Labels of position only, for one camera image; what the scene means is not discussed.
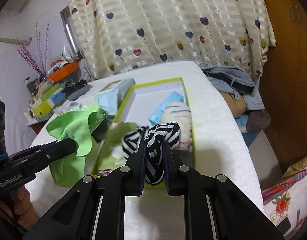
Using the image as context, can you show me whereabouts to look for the green towel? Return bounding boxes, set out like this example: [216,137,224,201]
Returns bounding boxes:
[93,122,138,177]

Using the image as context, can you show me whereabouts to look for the bright green sock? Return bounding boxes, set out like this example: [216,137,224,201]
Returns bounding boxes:
[46,101,107,188]

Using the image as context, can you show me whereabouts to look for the black white striped sock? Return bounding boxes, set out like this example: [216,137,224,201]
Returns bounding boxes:
[145,122,181,185]

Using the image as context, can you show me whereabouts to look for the blue face mask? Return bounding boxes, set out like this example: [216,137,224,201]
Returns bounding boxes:
[149,92,184,126]

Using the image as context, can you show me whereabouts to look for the cream bandage sock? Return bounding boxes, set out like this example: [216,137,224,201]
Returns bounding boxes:
[160,101,192,151]

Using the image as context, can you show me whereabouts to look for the person's left hand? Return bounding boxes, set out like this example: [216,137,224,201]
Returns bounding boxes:
[0,186,38,230]

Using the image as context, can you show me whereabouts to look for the striped tray with boxes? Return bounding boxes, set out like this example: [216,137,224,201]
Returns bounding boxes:
[32,98,67,121]

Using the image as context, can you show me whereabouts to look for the clear jar dark contents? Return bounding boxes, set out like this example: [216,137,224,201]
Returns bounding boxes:
[91,120,110,143]

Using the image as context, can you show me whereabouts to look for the blue tissue box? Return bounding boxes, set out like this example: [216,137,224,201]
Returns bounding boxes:
[47,88,66,107]

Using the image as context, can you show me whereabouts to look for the green carton box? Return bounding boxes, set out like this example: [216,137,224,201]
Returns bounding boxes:
[32,83,63,116]

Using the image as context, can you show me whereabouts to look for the green white shallow box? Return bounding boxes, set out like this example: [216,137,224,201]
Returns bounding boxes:
[91,76,196,189]

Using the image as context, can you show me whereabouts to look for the black grey VR headset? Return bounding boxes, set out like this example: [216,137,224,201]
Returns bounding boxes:
[63,79,91,101]

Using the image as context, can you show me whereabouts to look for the wet wipes pack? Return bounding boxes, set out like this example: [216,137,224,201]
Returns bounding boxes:
[95,78,136,116]

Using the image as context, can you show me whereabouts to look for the orange tray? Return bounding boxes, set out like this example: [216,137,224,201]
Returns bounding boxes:
[48,61,79,82]

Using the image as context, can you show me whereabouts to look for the grey clothes pile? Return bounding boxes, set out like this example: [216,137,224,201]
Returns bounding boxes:
[202,66,271,132]

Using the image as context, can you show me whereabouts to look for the purple dried branches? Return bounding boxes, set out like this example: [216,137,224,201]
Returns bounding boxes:
[17,23,50,79]

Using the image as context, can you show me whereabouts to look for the floral bedding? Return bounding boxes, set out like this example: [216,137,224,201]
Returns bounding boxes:
[262,156,307,239]

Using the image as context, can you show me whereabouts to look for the wooden wardrobe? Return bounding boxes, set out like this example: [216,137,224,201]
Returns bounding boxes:
[260,0,307,170]

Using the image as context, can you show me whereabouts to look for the heart pattern curtain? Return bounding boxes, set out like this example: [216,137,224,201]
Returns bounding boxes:
[67,0,276,79]

